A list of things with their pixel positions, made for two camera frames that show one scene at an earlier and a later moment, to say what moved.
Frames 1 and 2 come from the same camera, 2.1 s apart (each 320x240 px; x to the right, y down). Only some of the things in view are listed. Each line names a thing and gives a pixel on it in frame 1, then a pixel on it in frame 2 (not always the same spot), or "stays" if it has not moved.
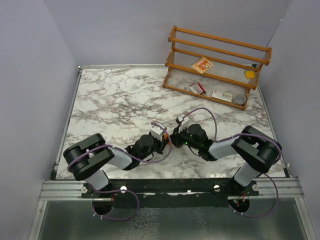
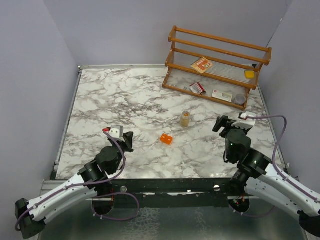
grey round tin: x=240 y=99 stays
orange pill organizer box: x=165 y=137 stays
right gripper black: x=175 y=137 to x=221 y=122
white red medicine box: x=222 y=95 stays
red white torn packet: x=197 y=88 stays
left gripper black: x=162 y=144 to x=128 y=137
